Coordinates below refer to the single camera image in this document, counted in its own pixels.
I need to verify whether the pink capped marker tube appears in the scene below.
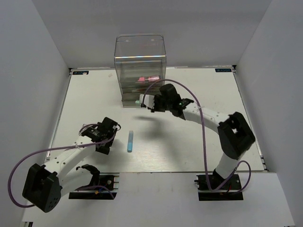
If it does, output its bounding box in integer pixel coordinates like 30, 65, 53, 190
135, 75, 160, 84

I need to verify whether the red pen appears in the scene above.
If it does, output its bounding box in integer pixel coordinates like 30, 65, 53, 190
131, 88, 147, 93

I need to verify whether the clear acrylic drawer organizer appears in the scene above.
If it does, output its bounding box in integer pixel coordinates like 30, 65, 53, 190
114, 34, 167, 107

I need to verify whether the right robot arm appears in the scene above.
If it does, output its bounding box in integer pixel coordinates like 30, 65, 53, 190
139, 80, 256, 191

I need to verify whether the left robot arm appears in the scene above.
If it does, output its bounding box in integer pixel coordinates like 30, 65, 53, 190
22, 117, 121, 213

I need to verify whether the blue highlighter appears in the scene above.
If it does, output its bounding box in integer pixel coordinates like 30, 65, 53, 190
127, 131, 134, 152

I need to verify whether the right blue table label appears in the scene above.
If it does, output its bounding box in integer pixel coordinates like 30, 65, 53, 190
215, 68, 232, 72

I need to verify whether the blue table label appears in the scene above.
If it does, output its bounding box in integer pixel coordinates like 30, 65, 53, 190
215, 68, 232, 72
72, 70, 89, 75

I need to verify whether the left blue table label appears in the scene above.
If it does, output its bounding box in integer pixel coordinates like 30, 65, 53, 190
72, 70, 89, 75

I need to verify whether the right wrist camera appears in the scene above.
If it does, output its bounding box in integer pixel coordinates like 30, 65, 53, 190
139, 94, 154, 109

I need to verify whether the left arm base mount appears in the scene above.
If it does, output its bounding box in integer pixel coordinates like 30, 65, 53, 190
68, 173, 120, 200

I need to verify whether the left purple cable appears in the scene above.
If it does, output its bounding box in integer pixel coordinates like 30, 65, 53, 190
8, 122, 118, 208

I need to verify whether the purple cable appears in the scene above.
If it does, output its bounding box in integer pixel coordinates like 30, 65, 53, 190
142, 79, 252, 192
8, 122, 118, 208

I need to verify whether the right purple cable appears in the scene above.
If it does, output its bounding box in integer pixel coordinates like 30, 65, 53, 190
142, 79, 252, 192

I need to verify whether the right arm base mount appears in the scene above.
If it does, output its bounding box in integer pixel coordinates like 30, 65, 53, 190
194, 174, 243, 201

